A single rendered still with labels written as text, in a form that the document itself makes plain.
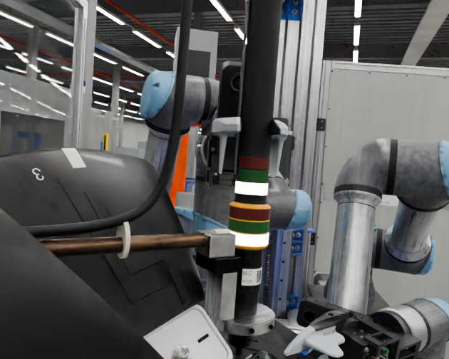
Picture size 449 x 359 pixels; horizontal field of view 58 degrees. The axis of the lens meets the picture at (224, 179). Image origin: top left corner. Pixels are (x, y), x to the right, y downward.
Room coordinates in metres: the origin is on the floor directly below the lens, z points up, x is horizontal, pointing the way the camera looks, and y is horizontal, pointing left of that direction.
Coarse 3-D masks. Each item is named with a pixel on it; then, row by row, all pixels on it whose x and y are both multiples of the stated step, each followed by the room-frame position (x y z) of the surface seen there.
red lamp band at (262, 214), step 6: (234, 210) 0.41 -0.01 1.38; (240, 210) 0.40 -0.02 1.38; (246, 210) 0.40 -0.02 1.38; (252, 210) 0.40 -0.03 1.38; (258, 210) 0.40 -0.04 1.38; (264, 210) 0.40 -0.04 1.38; (270, 210) 0.42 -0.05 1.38; (234, 216) 0.41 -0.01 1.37; (240, 216) 0.40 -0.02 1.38; (246, 216) 0.40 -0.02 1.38; (252, 216) 0.40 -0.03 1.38; (258, 216) 0.40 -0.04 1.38; (264, 216) 0.40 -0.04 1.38
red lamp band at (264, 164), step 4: (240, 156) 0.41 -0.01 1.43; (240, 160) 0.41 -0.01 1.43; (244, 160) 0.41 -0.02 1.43; (248, 160) 0.41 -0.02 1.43; (252, 160) 0.40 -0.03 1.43; (256, 160) 0.40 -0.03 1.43; (260, 160) 0.41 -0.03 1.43; (264, 160) 0.41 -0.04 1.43; (268, 160) 0.41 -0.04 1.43; (240, 164) 0.41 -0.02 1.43; (244, 164) 0.41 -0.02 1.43; (248, 164) 0.41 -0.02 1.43; (252, 164) 0.40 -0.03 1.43; (256, 164) 0.40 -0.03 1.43; (260, 164) 0.41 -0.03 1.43; (264, 164) 0.41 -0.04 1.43; (268, 164) 0.41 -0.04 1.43; (248, 168) 0.41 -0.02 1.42; (252, 168) 0.40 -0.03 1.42; (256, 168) 0.40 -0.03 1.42; (260, 168) 0.41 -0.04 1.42; (264, 168) 0.41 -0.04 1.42; (268, 168) 0.41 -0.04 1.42
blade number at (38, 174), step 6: (24, 168) 0.41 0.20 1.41; (30, 168) 0.41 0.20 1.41; (36, 168) 0.42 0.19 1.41; (42, 168) 0.42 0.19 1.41; (30, 174) 0.41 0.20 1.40; (36, 174) 0.41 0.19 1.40; (42, 174) 0.41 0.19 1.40; (36, 180) 0.41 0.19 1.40; (42, 180) 0.41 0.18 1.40; (48, 180) 0.41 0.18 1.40; (36, 186) 0.40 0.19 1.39
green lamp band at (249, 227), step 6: (228, 222) 0.42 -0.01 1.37; (234, 222) 0.41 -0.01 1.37; (240, 222) 0.40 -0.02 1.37; (246, 222) 0.40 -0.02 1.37; (252, 222) 0.40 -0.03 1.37; (258, 222) 0.40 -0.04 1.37; (264, 222) 0.41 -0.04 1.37; (228, 228) 0.42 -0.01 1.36; (234, 228) 0.40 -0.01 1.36; (240, 228) 0.40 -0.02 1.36; (246, 228) 0.40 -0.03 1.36; (252, 228) 0.40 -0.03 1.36; (258, 228) 0.40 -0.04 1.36; (264, 228) 0.41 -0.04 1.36
